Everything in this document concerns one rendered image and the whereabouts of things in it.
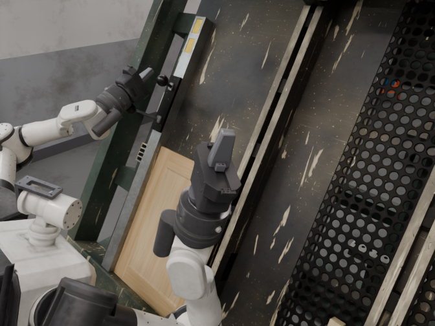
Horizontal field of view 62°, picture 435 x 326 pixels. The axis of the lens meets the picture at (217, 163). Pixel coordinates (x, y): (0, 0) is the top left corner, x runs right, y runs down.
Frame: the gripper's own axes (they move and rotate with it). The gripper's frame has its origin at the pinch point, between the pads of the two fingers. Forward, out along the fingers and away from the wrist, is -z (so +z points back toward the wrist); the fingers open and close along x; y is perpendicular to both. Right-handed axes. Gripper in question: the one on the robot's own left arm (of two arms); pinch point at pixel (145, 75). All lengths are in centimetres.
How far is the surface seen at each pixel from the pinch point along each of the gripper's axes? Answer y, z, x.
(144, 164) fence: 3.9, 18.8, 23.9
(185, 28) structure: -9.9, -29.3, 1.8
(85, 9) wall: -284, -116, 62
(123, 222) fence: 5, 37, 36
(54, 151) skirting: -281, 5, 163
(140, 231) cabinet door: 12, 36, 37
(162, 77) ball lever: 10.4, 0.5, -1.6
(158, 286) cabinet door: 28, 45, 44
